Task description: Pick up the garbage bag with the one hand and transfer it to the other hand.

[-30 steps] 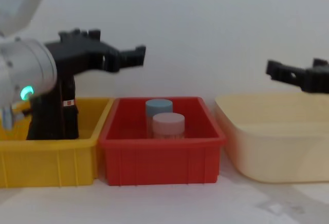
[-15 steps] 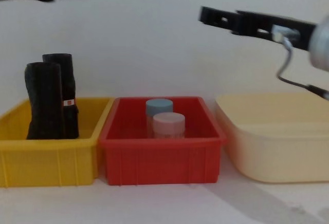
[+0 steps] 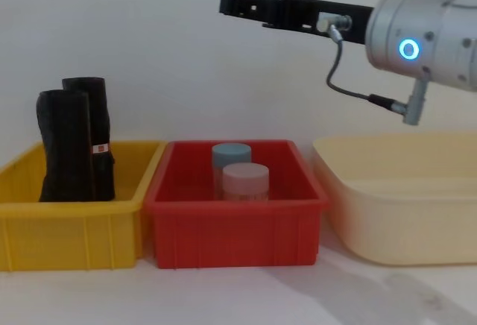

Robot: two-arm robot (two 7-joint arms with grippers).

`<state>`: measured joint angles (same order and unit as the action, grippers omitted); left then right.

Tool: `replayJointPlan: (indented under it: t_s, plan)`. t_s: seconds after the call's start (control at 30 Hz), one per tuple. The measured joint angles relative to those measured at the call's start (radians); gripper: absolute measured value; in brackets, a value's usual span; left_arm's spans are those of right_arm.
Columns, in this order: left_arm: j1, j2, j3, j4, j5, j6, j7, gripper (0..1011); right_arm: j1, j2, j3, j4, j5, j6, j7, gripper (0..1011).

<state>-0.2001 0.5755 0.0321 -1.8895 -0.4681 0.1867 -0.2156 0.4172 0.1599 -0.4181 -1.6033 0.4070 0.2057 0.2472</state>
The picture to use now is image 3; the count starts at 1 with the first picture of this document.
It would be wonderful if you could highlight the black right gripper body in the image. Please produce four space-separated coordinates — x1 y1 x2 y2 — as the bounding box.
267 0 375 47

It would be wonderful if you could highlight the clear jar with blue lid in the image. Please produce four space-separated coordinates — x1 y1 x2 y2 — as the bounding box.
211 142 253 200

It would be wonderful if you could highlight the clear jar with pink lid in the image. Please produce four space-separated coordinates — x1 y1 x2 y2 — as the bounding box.
221 163 271 203

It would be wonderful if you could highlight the black roll with red label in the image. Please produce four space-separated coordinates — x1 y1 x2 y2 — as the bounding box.
61 76 116 203

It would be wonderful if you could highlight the black roll with plain wrap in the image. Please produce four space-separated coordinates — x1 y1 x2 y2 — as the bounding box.
35 89 97 203

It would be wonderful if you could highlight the red plastic bin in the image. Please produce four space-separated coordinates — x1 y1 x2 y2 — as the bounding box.
142 139 329 270

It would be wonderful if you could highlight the cream plastic tub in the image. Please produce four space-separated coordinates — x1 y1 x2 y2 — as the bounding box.
312 130 477 267

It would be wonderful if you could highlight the yellow plastic bin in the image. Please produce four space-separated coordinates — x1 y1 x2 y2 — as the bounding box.
0 139 168 272

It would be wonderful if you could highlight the thin dark gripper cable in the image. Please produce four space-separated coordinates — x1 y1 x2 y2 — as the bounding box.
315 12 430 127

